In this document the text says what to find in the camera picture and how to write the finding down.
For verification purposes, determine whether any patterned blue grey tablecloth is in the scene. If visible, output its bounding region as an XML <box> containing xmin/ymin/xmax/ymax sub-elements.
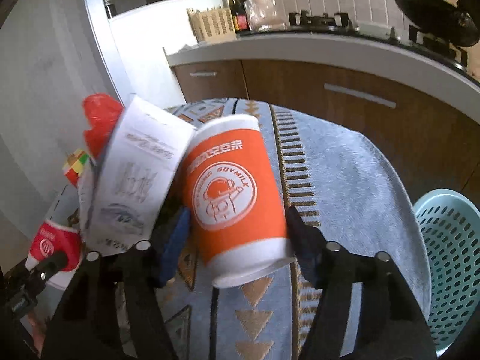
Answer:
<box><xmin>115</xmin><ymin>97</ymin><xmax>432</xmax><ymax>360</ymax></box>

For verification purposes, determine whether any light blue perforated waste basket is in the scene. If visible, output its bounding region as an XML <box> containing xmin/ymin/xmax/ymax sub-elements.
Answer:
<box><xmin>413</xmin><ymin>189</ymin><xmax>479</xmax><ymax>357</ymax></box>

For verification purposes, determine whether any orange soymilk paper cup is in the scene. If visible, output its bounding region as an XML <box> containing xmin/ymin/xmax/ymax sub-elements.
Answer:
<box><xmin>181</xmin><ymin>115</ymin><xmax>293</xmax><ymax>289</ymax></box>

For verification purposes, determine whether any red plastic bag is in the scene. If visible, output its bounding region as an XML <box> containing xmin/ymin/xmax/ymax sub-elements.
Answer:
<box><xmin>82</xmin><ymin>93</ymin><xmax>124</xmax><ymax>159</ymax></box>

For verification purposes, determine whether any clear plastic bag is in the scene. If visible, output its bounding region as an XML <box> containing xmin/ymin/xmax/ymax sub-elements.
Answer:
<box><xmin>243</xmin><ymin>0</ymin><xmax>287</xmax><ymax>33</ymax></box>

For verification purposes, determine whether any black gas stove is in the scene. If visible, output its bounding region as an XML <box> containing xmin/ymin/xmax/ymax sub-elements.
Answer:
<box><xmin>239</xmin><ymin>23</ymin><xmax>479</xmax><ymax>90</ymax></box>

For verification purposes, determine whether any black wok pan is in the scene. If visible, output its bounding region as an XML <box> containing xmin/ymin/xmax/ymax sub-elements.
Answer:
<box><xmin>394</xmin><ymin>0</ymin><xmax>479</xmax><ymax>47</ymax></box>

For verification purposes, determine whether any cream woven basket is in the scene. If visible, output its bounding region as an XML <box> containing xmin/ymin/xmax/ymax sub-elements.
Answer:
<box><xmin>186</xmin><ymin>8</ymin><xmax>237</xmax><ymax>43</ymax></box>

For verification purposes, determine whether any dark soy sauce bottle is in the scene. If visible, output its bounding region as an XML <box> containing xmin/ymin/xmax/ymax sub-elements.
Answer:
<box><xmin>229</xmin><ymin>0</ymin><xmax>249</xmax><ymax>33</ymax></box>

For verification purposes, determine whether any white printed paper carton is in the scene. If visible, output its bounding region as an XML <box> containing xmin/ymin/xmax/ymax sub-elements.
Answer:
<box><xmin>85</xmin><ymin>96</ymin><xmax>196</xmax><ymax>256</ymax></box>

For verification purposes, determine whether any multicolour puzzle cube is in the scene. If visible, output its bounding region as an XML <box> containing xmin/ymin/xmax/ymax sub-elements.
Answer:
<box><xmin>62</xmin><ymin>149</ymin><xmax>89</xmax><ymax>187</ymax></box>

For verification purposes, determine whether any wooden kitchen cabinet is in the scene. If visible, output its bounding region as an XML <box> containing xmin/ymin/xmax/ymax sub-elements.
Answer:
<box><xmin>172</xmin><ymin>59</ymin><xmax>479</xmax><ymax>204</ymax></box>

